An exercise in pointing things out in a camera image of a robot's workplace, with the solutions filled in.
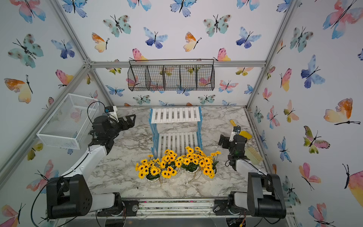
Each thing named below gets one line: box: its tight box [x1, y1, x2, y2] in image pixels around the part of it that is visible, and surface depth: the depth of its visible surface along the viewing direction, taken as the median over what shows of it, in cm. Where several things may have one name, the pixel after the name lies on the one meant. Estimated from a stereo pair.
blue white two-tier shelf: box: [148, 105, 203, 159], surface depth 98 cm
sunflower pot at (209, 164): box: [199, 150, 222, 181], surface depth 75 cm
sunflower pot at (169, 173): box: [159, 148, 181, 184], surface depth 76 cm
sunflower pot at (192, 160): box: [175, 146, 213, 177], surface depth 78 cm
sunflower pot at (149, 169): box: [135, 154, 162, 183], surface depth 74 cm
